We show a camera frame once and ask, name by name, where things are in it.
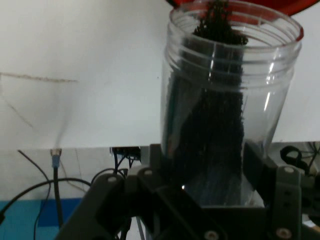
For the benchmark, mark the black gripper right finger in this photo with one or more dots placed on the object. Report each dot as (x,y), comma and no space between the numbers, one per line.
(286,200)

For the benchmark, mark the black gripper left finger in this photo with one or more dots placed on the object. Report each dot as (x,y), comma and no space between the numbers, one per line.
(162,212)

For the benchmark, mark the clear plastic jar black seeds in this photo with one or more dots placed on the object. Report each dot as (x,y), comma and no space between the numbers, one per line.
(220,125)

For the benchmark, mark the blue foam floor tile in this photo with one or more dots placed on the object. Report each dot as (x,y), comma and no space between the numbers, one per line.
(72,210)

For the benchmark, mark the cyan foam floor tile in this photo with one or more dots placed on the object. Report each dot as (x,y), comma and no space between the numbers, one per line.
(17,225)

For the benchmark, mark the red bowl black rim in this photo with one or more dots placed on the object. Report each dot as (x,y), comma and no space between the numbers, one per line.
(300,7)

